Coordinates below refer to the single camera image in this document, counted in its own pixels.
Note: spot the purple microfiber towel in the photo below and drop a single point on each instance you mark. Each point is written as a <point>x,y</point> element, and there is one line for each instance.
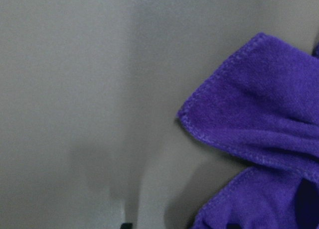
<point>262,105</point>

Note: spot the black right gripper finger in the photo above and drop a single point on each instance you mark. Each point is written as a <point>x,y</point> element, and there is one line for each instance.
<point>126,226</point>

